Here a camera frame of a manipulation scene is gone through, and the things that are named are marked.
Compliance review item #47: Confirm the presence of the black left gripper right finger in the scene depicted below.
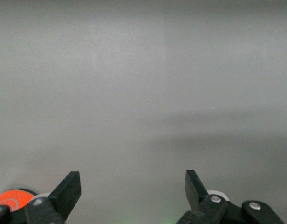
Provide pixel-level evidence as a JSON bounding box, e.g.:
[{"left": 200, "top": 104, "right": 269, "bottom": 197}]
[{"left": 176, "top": 169, "right": 285, "bottom": 224}]

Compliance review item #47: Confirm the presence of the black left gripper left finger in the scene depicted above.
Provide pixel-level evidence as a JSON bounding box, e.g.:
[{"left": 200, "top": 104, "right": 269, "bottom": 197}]
[{"left": 0, "top": 171, "right": 82, "bottom": 224}]

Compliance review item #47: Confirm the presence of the orange drink can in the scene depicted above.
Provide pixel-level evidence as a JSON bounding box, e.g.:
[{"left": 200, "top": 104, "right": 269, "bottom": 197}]
[{"left": 0, "top": 189, "right": 35, "bottom": 213}]

